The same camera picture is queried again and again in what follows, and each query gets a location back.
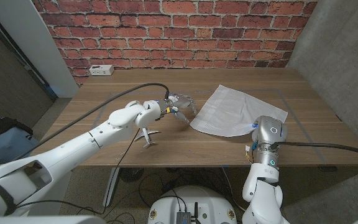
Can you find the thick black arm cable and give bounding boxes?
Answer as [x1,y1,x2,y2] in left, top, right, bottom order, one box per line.
[268,141,358,159]
[14,82,170,161]

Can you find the small grey electronics box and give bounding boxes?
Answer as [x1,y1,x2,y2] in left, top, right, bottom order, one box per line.
[176,211,191,224]

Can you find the white floor cable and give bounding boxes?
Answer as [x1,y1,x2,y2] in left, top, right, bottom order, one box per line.
[221,167,245,212]

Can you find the white pillar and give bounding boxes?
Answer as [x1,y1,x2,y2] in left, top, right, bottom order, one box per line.
[0,0,80,99]

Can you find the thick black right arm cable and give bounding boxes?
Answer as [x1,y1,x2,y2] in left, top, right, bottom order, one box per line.
[268,141,358,159]

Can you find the red brick print backdrop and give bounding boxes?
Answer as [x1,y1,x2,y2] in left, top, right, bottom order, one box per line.
[31,0,318,86]

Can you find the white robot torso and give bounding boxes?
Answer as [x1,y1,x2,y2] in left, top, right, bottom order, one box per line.
[147,185,238,224]

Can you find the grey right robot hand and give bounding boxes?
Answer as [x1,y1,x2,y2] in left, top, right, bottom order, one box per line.
[251,115,288,150]

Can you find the white power strip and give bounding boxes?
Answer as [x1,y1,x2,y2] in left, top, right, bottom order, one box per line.
[88,64,115,77]

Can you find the white table leg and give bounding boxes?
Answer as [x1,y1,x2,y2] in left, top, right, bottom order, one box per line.
[103,167,121,208]

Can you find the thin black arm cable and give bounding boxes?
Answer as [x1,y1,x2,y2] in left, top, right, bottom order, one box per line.
[103,129,141,215]

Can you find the grey perforated panel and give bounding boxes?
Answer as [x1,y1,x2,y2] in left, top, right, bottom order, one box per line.
[0,9,58,128]

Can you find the white handkerchief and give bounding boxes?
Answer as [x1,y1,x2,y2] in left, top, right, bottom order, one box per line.
[190,84,288,138]

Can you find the black floor fan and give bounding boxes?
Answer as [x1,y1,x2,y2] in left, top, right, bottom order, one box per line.
[119,167,145,184]

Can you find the black floor cable loop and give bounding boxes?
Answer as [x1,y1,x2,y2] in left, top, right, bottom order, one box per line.
[137,173,167,209]

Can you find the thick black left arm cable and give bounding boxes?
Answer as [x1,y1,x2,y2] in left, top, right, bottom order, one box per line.
[14,82,170,161]

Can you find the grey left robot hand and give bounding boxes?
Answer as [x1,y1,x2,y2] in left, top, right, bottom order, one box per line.
[158,92,198,124]

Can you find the grey toy plane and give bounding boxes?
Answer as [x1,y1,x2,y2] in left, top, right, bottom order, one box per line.
[134,127,160,149]

